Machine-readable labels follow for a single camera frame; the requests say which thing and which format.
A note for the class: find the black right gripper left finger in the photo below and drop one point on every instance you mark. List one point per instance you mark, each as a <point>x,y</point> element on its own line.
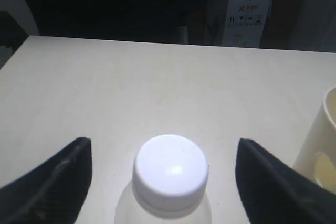
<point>54,191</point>

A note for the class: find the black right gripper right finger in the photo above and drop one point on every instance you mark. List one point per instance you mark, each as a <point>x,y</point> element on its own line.
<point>272,192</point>

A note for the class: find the clear plastic bottle white cap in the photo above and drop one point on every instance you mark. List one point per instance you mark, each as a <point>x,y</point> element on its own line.
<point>168,184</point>

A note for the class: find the left cream plastic bin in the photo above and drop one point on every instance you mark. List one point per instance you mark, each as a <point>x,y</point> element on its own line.
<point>316,159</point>

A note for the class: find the white cardboard box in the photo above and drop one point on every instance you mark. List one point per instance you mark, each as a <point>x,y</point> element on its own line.
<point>244,23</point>

